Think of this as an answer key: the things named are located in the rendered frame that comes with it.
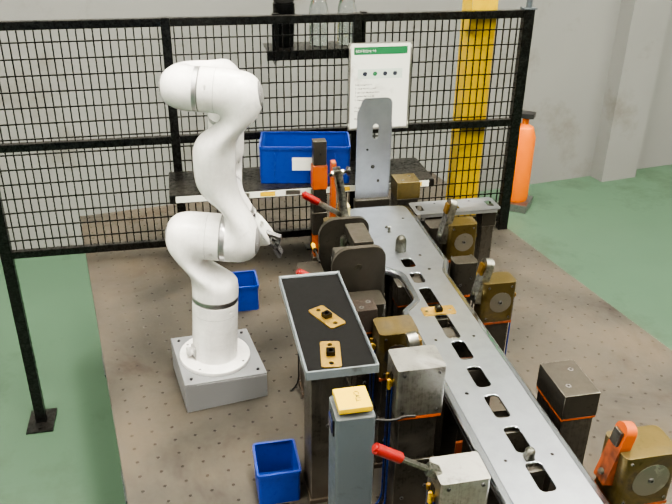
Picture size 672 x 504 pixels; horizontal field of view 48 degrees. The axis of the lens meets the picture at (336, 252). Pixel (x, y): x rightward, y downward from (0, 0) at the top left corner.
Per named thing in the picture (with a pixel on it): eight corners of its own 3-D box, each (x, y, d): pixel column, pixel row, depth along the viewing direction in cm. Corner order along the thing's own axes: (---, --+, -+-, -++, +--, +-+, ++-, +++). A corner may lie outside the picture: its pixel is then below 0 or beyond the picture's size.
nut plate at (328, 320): (346, 323, 151) (346, 318, 150) (331, 329, 149) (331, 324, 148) (322, 306, 157) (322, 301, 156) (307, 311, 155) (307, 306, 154)
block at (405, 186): (414, 276, 264) (420, 181, 248) (392, 278, 262) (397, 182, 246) (407, 265, 271) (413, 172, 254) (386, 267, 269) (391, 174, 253)
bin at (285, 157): (350, 183, 253) (350, 147, 247) (259, 183, 252) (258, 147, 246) (347, 166, 268) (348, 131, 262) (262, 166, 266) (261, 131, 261)
